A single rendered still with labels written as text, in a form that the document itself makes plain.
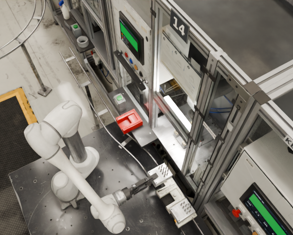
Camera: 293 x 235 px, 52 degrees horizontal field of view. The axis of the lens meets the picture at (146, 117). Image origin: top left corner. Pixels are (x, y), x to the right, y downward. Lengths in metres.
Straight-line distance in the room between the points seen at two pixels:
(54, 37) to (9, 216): 2.31
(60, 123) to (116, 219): 0.57
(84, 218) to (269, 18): 1.68
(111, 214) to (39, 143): 0.52
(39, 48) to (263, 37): 3.34
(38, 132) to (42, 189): 0.88
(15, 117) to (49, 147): 2.05
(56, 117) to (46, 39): 2.77
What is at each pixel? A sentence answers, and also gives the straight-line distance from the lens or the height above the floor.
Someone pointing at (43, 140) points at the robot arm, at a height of 1.49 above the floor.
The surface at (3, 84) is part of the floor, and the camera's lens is 3.96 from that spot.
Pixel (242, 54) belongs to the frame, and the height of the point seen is 2.01.
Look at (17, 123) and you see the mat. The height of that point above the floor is 0.01.
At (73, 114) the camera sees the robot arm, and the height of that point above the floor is 1.49.
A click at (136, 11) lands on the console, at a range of 1.58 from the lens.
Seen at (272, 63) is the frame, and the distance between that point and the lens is 1.16.
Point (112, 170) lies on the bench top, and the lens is 2.32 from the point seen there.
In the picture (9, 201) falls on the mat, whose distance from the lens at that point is 3.19.
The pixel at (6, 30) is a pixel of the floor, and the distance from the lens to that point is 4.61.
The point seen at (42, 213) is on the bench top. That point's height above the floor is 0.68.
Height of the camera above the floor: 2.81
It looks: 58 degrees down
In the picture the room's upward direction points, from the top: 1 degrees counter-clockwise
